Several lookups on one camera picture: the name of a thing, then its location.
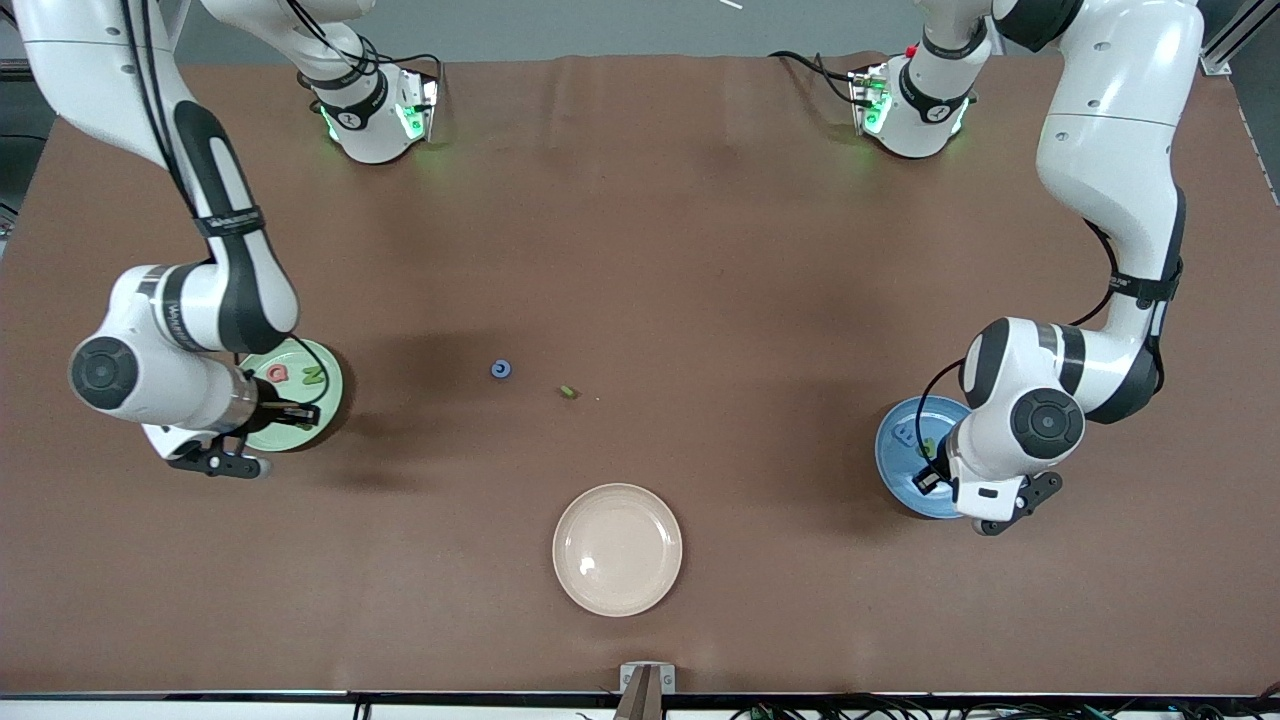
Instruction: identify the light green plate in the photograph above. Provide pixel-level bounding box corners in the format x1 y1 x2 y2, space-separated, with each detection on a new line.
235 338 345 453

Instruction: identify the blue plate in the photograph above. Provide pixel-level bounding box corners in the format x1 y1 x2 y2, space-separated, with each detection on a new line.
874 395 1002 520

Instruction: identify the brown table mat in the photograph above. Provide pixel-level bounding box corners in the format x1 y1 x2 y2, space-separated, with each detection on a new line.
0 52 1280 698

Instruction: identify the beige plate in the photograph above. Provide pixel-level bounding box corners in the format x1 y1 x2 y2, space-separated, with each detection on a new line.
552 483 684 618

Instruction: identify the white table edge rail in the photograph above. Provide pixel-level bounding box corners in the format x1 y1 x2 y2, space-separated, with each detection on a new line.
0 690 1280 720

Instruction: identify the metal camera pole bracket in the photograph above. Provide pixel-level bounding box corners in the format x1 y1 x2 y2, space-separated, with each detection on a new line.
619 662 677 720

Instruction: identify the black base power cable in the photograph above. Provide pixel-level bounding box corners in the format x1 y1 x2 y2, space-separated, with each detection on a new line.
768 48 866 106
350 40 446 106

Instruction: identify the aluminium frame profile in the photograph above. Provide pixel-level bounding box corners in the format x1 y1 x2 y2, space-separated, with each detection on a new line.
1198 0 1280 79

